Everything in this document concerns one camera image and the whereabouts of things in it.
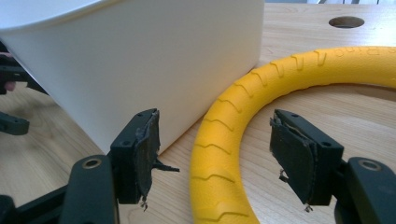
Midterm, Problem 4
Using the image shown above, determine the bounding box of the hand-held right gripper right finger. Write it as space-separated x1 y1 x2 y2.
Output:
268 108 346 214

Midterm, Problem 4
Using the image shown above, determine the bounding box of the yellow foam ring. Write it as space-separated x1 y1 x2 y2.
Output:
189 46 396 224

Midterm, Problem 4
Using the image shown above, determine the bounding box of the white plastic container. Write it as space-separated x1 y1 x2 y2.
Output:
0 0 266 155

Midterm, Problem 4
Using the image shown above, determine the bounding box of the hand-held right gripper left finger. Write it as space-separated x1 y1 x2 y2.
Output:
109 107 180 213

